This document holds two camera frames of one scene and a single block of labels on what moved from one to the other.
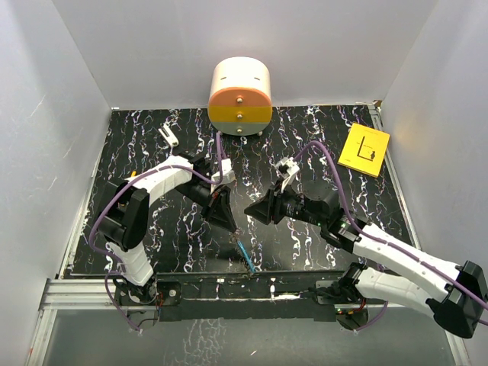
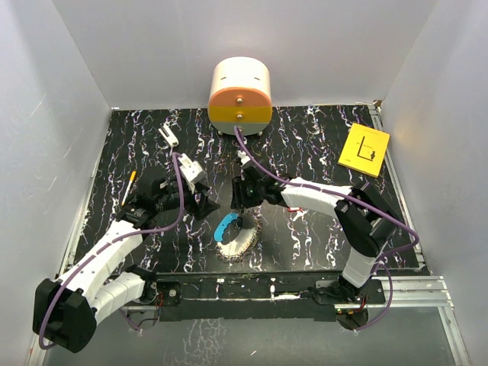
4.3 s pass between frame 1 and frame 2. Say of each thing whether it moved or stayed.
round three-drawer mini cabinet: stayed
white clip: stayed
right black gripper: moved
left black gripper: moved
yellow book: stayed
